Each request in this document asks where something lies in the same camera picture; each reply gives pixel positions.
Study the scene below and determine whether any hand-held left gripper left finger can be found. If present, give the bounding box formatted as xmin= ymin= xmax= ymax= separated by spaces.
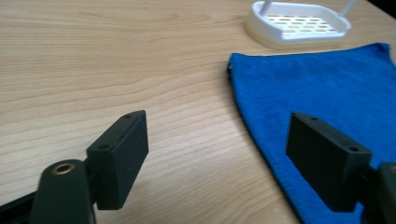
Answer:
xmin=86 ymin=109 xmax=149 ymax=211

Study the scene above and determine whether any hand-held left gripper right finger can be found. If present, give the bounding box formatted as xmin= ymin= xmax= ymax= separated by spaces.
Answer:
xmin=285 ymin=112 xmax=374 ymax=214

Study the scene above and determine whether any blue cloth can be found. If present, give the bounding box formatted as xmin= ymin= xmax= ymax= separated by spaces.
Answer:
xmin=226 ymin=42 xmax=396 ymax=224

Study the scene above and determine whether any white slotted drain rack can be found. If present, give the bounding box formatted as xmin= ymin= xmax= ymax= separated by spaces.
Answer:
xmin=243 ymin=0 xmax=359 ymax=50

